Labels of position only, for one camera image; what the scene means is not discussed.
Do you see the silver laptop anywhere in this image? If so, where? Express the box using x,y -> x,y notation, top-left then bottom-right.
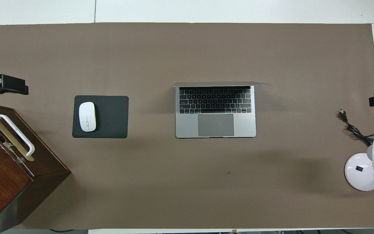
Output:
173,82 -> 272,139

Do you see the dark grey mouse pad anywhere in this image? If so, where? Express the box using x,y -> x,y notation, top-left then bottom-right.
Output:
72,95 -> 129,139

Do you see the white computer mouse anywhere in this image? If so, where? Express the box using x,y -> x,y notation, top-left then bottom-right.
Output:
78,102 -> 96,132

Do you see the white desk lamp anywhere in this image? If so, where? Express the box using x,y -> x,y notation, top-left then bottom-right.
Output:
344,95 -> 374,191

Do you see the white box handle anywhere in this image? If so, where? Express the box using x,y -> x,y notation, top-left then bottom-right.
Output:
0,114 -> 35,157

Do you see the black lamp power cable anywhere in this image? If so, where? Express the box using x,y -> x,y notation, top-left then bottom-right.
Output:
339,110 -> 374,147

